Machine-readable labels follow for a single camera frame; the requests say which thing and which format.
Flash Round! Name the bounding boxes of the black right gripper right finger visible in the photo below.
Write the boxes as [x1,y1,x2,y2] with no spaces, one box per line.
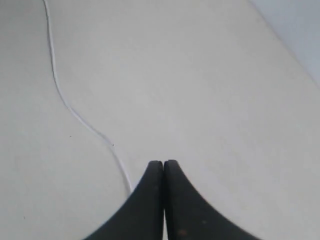
[164,160,257,240]

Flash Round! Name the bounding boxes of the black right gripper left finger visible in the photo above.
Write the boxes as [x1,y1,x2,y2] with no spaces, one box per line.
[86,160,164,240]

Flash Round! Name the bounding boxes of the white wired earphones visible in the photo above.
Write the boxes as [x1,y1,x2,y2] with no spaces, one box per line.
[42,0,133,194]

